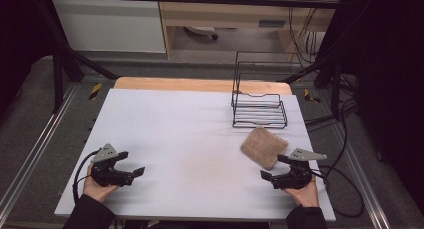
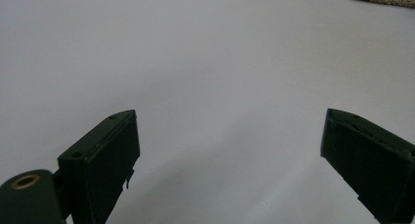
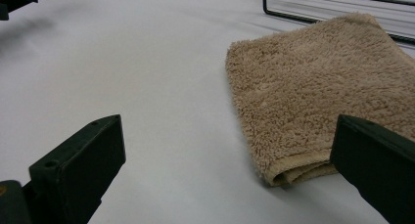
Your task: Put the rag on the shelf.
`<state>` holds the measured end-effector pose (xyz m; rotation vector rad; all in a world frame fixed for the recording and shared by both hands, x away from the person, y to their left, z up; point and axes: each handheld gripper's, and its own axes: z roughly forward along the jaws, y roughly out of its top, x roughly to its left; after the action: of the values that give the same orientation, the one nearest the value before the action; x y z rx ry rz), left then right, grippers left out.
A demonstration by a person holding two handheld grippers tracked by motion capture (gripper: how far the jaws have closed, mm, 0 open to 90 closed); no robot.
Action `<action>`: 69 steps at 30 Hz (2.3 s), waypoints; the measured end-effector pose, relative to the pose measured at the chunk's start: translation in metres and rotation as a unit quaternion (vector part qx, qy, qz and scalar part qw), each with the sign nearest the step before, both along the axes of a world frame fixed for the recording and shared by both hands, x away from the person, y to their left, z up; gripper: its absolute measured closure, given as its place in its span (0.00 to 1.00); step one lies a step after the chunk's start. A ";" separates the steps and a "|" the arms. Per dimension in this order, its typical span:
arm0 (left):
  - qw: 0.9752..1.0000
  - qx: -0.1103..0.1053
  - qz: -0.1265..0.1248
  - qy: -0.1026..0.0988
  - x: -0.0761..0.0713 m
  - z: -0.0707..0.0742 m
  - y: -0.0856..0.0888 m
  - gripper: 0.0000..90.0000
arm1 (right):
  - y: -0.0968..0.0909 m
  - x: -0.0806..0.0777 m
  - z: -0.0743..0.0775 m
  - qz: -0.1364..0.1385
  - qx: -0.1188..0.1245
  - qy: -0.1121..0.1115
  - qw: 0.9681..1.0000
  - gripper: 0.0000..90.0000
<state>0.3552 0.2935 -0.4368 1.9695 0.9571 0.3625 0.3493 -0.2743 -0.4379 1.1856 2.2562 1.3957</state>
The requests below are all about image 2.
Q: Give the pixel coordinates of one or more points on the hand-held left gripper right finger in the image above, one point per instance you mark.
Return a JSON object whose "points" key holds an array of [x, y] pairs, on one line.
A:
{"points": [[375, 165]]}

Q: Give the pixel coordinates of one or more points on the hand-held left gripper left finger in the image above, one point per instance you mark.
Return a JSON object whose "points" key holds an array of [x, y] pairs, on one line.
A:
{"points": [[98, 165]]}

